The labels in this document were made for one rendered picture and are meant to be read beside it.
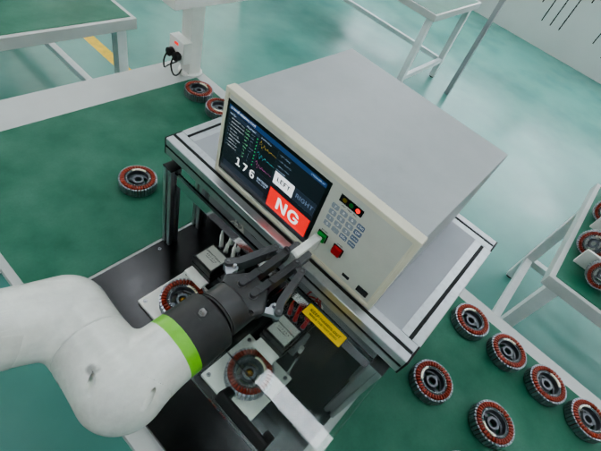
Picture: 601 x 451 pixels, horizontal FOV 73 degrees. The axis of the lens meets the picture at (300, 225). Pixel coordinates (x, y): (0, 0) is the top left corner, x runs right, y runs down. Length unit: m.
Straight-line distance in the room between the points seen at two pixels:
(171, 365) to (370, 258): 0.35
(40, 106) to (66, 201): 0.45
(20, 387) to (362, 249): 1.49
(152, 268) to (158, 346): 0.62
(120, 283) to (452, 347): 0.94
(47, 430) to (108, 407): 1.30
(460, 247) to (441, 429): 0.47
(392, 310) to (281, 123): 0.40
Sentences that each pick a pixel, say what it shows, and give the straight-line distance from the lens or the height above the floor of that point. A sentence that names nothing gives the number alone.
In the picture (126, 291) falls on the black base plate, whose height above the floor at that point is 0.77.
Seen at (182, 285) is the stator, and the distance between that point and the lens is 1.06.
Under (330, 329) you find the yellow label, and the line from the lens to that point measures 0.78.
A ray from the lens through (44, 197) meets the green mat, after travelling 1.35.
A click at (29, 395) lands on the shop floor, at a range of 1.88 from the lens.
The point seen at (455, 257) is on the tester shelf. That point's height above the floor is 1.11.
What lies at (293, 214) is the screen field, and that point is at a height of 1.18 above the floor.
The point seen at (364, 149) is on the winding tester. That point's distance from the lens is 0.73.
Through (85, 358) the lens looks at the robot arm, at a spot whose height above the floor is 1.23.
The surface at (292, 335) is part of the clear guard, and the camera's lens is 0.75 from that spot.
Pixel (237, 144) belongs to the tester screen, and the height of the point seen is 1.22.
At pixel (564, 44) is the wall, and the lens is 6.94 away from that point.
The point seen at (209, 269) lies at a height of 0.92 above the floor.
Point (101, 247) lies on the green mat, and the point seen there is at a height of 0.75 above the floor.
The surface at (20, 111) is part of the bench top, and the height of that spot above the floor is 0.75.
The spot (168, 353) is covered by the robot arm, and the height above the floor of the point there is 1.23.
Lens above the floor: 1.73
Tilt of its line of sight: 47 degrees down
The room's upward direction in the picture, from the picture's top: 23 degrees clockwise
